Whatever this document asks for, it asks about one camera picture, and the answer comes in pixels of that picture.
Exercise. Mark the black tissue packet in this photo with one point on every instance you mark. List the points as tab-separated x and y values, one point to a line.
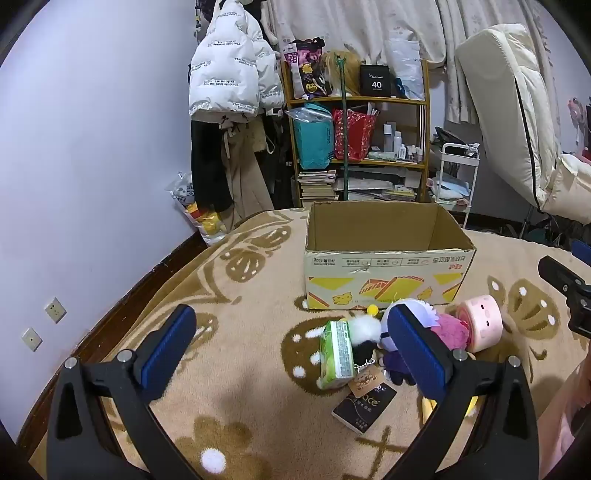
362	408

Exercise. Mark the white-haired purple plush doll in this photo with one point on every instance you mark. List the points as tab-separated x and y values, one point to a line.
422	311

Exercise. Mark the white plastic bag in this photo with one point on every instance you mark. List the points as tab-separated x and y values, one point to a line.
406	64

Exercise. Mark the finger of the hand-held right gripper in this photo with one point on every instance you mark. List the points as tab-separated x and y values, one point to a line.
558	274

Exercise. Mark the black box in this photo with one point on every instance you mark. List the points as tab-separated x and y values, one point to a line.
376	83

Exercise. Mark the plastic bag with yellow items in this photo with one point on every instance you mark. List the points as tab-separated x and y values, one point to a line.
203	226

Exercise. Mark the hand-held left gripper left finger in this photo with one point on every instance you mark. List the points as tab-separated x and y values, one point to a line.
168	355

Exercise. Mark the cardboard box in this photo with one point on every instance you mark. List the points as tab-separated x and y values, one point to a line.
369	267

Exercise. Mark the pink roll plush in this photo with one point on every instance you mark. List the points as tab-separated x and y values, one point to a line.
482	318

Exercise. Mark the pink figure wall sticker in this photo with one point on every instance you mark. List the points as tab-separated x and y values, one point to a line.
579	120

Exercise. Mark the beige printed blanket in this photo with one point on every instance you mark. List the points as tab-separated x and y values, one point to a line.
231	392

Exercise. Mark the teal bag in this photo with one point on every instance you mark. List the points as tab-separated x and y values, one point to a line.
314	143

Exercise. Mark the wooden shelf unit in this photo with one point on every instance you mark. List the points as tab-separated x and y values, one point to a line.
425	138

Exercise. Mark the dark hanging clothes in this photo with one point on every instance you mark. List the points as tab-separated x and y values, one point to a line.
279	157

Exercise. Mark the pile of books and papers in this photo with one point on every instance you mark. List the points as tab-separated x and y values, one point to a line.
378	184

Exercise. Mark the stack of old books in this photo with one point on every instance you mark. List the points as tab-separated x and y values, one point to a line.
316	184

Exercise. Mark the wall socket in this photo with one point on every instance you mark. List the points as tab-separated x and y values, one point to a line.
32	339
55	310

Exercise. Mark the clear zip plastic bag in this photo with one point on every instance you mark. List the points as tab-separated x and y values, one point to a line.
309	113

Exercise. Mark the group of toiletry bottles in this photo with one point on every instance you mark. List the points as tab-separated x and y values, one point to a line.
390	136

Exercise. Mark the red patterned bag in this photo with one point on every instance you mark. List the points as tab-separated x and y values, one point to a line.
358	134

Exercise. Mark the person's pink clothed body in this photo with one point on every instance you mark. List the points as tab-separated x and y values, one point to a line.
561	415

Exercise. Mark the pink bear plush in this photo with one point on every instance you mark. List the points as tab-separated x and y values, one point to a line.
452	330

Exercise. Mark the white and yellow plush toy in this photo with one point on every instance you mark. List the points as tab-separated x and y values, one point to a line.
473	406

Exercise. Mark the white floral curtain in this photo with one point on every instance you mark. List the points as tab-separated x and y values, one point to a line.
360	23

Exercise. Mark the white trolley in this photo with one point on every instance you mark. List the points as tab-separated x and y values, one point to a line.
475	194

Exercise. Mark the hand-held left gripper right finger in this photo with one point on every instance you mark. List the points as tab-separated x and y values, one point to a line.
418	360

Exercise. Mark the beige hanging coat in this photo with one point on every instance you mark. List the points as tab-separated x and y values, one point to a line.
244	175

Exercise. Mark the white folded mattress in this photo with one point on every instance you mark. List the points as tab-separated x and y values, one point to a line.
508	115

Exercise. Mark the black hanging garment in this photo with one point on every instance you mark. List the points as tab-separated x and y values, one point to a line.
207	161

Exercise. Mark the white puffer jacket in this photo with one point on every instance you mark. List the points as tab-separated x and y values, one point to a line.
221	69

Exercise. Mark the black pink patterned bag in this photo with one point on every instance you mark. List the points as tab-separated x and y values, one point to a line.
307	78

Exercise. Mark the blonde wig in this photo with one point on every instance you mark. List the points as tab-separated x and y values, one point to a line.
351	69

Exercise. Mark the green pole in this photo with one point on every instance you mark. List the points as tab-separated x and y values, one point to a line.
344	138

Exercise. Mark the green tissue packet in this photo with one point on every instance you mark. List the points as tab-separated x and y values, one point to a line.
337	355

